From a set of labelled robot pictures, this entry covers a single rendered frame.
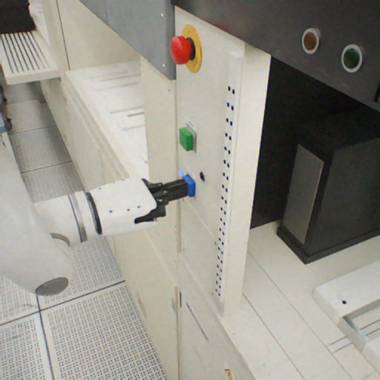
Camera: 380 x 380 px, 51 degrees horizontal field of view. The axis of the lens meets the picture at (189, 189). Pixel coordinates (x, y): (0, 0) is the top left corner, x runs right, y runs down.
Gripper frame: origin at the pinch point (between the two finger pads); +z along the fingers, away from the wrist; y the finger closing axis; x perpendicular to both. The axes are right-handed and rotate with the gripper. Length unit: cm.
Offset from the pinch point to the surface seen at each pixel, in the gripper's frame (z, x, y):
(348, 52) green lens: 2.2, 33.5, 30.2
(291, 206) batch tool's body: 26.6, -11.9, 2.0
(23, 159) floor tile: -28, -110, -214
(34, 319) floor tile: -40, -110, -73
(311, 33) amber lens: 2.3, 33.8, 25.6
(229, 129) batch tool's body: 2.5, 18.2, 13.0
